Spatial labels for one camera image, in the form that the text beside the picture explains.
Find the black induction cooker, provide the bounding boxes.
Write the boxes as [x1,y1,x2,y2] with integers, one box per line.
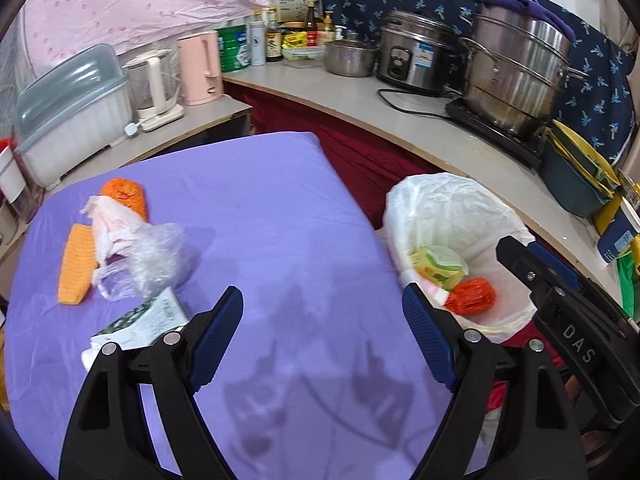
[445,97,547,170]

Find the pale blue thermos bottle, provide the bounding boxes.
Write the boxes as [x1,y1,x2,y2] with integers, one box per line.
[248,22,267,67]

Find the dark bottle white label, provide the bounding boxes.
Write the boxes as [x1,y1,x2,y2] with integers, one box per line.
[265,7,283,63]

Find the pink electric kettle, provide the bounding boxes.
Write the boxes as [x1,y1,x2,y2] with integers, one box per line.
[177,31,224,107]

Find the large steel steamer pot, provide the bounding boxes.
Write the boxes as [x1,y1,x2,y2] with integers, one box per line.
[459,14,591,138]

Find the steel rice cooker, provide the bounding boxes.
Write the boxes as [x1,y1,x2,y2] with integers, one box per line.
[376,9,458,95]

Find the purple tablecloth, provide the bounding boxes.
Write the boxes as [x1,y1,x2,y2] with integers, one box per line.
[5,131,493,480]

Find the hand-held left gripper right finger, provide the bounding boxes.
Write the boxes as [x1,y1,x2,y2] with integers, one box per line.
[401,282,586,480]

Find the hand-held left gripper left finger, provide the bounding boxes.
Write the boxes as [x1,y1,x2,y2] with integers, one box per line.
[59,286,251,480]

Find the black power cable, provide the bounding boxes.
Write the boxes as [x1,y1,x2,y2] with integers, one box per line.
[377,88,461,121]

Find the small steel pot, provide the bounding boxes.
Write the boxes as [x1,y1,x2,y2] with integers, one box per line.
[324,31,379,78]

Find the orange bag with red print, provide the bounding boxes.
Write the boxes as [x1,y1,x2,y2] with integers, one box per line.
[444,278,498,317]

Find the purple cloth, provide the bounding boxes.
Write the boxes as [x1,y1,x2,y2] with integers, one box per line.
[467,0,577,41]

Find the green white milk carton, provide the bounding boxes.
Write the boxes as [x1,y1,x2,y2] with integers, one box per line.
[81,287,191,373]

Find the stacked yellow blue basins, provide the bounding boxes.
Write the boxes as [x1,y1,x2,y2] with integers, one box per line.
[539,120,621,218]

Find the white green carton box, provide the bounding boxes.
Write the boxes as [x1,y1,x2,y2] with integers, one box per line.
[267,0,313,25]

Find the green yellow plastic bag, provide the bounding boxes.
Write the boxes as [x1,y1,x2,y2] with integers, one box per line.
[410,245,471,291]

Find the clear glass food container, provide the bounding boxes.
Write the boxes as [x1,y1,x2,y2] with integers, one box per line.
[282,46,326,68]

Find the blue paper cup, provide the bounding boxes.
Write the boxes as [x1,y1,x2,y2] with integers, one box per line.
[597,205,640,264]

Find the glass electric kettle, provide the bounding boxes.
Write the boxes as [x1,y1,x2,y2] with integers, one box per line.
[122,49,185,133]

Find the grey patterned cloth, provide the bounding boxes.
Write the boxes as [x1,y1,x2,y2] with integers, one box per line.
[0,15,41,136]

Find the orange waffle sponge cloth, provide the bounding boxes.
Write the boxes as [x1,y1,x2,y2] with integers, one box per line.
[57,223,98,306]

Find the white dish box grey lid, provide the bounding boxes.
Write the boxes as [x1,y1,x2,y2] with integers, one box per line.
[14,43,133,188]

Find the clear plastic bag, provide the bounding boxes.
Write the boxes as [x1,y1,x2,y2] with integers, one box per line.
[92,222,198,303]

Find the dark bottle red label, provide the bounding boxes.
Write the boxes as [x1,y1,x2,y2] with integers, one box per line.
[305,0,319,47]

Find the white blender cup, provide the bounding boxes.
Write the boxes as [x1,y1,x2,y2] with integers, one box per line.
[0,147,28,203]

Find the orange snack packet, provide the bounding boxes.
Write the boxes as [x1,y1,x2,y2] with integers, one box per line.
[100,178,150,221]

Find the waste bin with white liner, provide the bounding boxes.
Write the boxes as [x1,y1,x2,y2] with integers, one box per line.
[382,172,546,343]

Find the green tin can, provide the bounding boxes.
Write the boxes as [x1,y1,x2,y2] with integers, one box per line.
[218,24,251,72]

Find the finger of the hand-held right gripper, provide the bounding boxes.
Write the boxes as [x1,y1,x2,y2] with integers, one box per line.
[527,241,583,293]
[496,236,561,306]

